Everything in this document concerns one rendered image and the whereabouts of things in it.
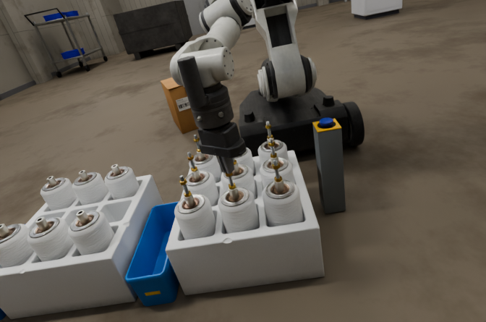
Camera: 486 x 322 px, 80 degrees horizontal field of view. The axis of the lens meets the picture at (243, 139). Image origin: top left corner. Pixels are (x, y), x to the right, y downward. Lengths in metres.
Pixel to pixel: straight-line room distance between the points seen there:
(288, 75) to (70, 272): 0.88
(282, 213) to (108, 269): 0.48
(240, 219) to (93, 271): 0.42
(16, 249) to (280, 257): 0.72
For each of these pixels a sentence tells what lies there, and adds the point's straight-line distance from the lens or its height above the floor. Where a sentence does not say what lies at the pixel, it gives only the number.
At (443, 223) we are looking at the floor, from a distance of 1.07.
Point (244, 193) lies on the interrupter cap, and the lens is 0.76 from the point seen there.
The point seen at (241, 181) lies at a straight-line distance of 0.83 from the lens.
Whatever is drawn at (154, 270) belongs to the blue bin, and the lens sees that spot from 1.03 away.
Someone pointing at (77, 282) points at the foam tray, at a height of 0.11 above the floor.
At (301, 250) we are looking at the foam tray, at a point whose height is 0.11.
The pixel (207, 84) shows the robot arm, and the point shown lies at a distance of 0.59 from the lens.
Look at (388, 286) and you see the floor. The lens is 0.88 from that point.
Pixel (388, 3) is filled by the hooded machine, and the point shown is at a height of 0.17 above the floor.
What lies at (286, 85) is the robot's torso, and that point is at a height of 0.39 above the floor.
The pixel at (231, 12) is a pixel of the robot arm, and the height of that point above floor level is 0.67.
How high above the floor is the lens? 0.71
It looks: 26 degrees down
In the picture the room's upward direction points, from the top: 13 degrees counter-clockwise
